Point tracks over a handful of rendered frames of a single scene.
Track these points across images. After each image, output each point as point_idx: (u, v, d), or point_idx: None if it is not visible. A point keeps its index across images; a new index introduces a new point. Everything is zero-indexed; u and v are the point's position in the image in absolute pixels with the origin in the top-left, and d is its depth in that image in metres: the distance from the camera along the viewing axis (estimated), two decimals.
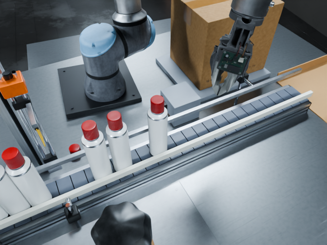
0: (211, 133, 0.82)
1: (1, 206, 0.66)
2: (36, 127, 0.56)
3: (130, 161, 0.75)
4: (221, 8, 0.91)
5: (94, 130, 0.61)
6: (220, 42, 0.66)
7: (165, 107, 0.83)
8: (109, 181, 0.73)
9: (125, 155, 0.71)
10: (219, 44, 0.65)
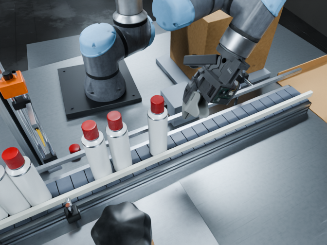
0: (211, 133, 0.82)
1: (1, 206, 0.66)
2: (36, 127, 0.56)
3: (130, 161, 0.75)
4: None
5: (94, 130, 0.61)
6: (197, 73, 0.68)
7: (165, 107, 0.83)
8: (109, 181, 0.73)
9: (125, 155, 0.71)
10: (199, 77, 0.67)
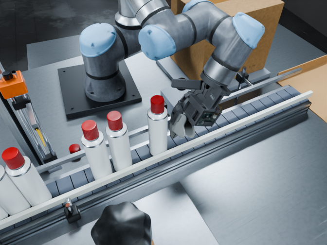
0: (211, 133, 0.82)
1: (1, 206, 0.66)
2: (36, 127, 0.56)
3: (130, 161, 0.75)
4: (221, 8, 0.91)
5: (94, 130, 0.61)
6: (183, 96, 0.72)
7: (165, 107, 0.83)
8: (109, 181, 0.73)
9: (125, 155, 0.71)
10: (185, 100, 0.72)
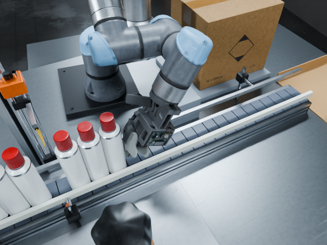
0: (211, 133, 0.82)
1: (1, 206, 0.66)
2: (36, 127, 0.56)
3: (106, 171, 0.73)
4: (221, 8, 0.91)
5: (66, 141, 0.59)
6: (134, 114, 0.68)
7: None
8: (109, 181, 0.73)
9: (99, 166, 0.69)
10: (135, 119, 0.67)
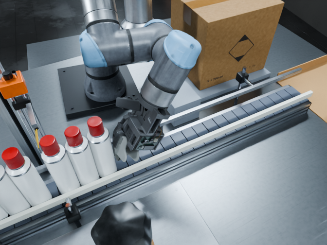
0: (211, 133, 0.82)
1: (1, 206, 0.66)
2: (37, 127, 0.56)
3: (95, 176, 0.72)
4: (221, 8, 0.91)
5: (52, 146, 0.58)
6: (123, 118, 0.67)
7: None
8: (109, 181, 0.73)
9: (88, 170, 0.68)
10: (124, 123, 0.67)
